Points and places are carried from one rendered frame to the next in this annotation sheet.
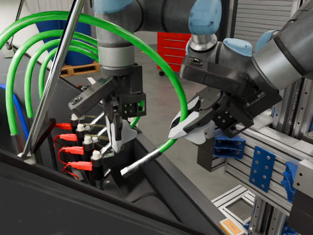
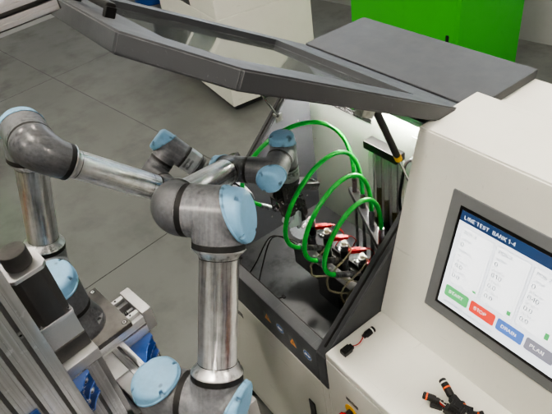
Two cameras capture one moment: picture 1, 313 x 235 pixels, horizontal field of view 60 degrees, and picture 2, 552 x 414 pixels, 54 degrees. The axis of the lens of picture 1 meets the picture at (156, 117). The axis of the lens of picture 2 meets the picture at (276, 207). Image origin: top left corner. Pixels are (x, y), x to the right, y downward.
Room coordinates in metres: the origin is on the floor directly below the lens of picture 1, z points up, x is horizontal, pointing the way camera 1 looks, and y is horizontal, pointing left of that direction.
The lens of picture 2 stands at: (1.88, -0.05, 2.27)
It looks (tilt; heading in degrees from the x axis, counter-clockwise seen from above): 39 degrees down; 176
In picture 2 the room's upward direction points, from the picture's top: 10 degrees counter-clockwise
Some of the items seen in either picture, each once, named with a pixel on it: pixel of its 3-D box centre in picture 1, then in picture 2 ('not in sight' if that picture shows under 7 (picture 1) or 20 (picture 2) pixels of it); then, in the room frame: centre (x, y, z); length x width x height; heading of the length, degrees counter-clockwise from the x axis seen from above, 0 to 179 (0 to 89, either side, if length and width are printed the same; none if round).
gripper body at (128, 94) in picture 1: (121, 91); (287, 194); (0.58, 0.08, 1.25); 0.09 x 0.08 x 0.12; 117
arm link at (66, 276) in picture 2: not in sight; (59, 287); (0.72, -0.62, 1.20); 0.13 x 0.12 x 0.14; 24
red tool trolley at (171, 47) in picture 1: (179, 52); not in sight; (4.98, -0.42, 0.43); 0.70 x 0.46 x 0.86; 60
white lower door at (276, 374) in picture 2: not in sight; (275, 378); (0.66, -0.09, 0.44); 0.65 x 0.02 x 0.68; 27
